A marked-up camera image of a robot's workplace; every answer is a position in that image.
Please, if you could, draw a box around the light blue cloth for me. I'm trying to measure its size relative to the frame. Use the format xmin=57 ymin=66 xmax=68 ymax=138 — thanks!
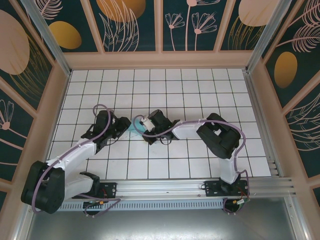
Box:
xmin=126 ymin=122 xmax=147 ymax=135

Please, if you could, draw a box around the black base plate right arm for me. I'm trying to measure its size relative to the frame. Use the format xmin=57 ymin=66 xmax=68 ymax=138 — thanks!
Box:
xmin=204 ymin=179 xmax=251 ymax=198

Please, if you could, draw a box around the black base plate left arm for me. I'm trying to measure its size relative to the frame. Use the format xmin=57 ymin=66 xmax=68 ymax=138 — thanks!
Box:
xmin=94 ymin=182 xmax=118 ymax=200

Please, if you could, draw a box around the grey metal sheet panel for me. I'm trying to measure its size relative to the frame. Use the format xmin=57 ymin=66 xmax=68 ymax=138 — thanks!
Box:
xmin=23 ymin=197 xmax=307 ymax=240

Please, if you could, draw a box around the small circuit board with connector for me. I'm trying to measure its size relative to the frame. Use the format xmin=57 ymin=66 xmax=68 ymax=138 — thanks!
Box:
xmin=83 ymin=199 xmax=106 ymax=207
xmin=231 ymin=198 xmax=251 ymax=207

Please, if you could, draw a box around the thin black wire left gripper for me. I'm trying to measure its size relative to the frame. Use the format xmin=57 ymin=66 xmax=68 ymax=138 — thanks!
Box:
xmin=101 ymin=136 xmax=119 ymax=148

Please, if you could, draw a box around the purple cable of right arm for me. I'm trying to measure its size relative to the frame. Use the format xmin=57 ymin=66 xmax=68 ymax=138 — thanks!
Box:
xmin=132 ymin=114 xmax=251 ymax=216

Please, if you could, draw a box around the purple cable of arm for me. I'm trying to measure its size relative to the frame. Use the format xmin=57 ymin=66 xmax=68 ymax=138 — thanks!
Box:
xmin=132 ymin=114 xmax=251 ymax=216
xmin=32 ymin=103 xmax=121 ymax=219

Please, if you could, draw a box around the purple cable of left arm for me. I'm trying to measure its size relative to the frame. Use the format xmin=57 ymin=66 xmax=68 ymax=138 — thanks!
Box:
xmin=32 ymin=103 xmax=121 ymax=219

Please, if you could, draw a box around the long aluminium mounting rail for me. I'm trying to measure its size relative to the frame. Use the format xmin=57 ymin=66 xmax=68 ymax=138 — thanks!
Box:
xmin=23 ymin=177 xmax=297 ymax=201

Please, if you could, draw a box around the slotted grey cable duct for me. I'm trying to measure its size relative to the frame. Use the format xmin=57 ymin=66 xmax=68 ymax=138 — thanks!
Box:
xmin=59 ymin=199 xmax=226 ymax=211

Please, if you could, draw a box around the tall aluminium corner post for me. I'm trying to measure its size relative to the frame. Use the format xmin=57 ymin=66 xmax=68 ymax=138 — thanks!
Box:
xmin=19 ymin=0 xmax=73 ymax=77
xmin=246 ymin=0 xmax=298 ymax=73

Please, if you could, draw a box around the aluminium side rail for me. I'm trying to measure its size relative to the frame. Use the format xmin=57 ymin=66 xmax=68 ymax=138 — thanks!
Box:
xmin=243 ymin=71 xmax=283 ymax=178

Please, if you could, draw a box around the short aluminium frame post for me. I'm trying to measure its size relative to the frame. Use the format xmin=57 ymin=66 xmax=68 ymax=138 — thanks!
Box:
xmin=14 ymin=199 xmax=36 ymax=240
xmin=284 ymin=197 xmax=311 ymax=240

